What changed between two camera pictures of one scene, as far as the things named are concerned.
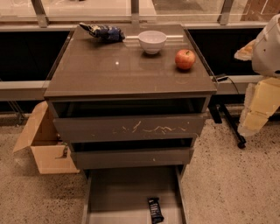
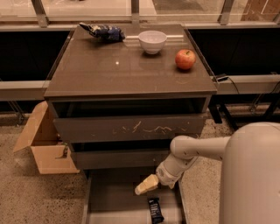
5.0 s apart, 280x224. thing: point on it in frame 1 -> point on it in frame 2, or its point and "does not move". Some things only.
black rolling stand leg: x=216 y=109 does not move
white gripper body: x=268 y=54 -> x=164 y=176
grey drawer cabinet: x=138 y=103 does not move
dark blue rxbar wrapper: x=157 y=215 does not move
